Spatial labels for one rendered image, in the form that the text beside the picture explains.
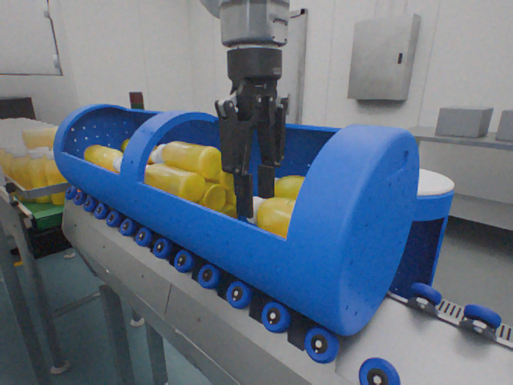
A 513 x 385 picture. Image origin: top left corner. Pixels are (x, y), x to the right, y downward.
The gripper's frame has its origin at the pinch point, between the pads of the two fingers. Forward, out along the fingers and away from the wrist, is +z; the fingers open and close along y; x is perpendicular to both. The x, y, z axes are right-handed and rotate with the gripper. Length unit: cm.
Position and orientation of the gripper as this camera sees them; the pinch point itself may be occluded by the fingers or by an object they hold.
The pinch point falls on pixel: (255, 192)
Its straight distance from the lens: 47.0
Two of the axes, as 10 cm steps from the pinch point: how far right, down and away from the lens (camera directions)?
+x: -7.5, -2.1, 6.3
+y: 6.6, -2.5, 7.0
